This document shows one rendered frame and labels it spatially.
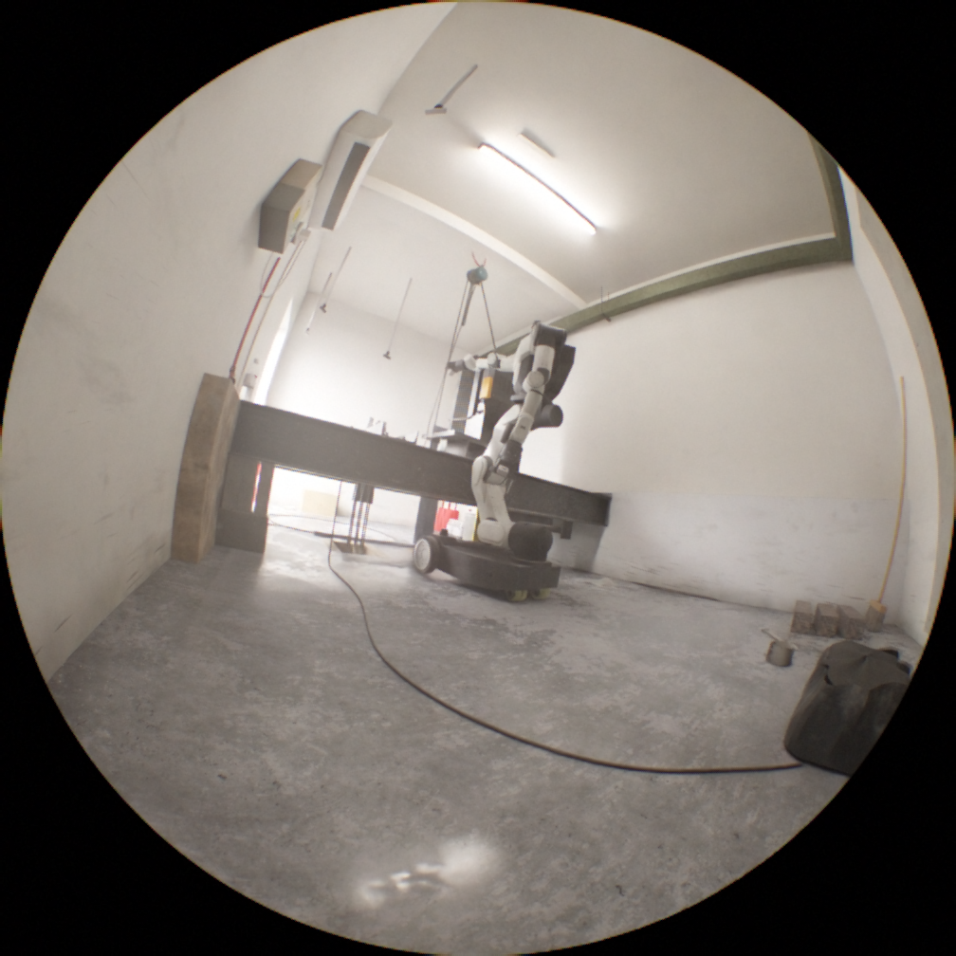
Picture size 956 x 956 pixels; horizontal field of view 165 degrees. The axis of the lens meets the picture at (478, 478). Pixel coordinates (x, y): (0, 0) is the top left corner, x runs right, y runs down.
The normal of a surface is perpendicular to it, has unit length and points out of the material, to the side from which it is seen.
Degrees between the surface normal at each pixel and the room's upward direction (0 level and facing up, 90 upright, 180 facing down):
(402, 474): 90
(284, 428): 90
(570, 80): 180
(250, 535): 90
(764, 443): 90
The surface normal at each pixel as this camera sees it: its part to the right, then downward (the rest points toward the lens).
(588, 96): -0.16, 0.98
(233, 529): 0.56, 0.01
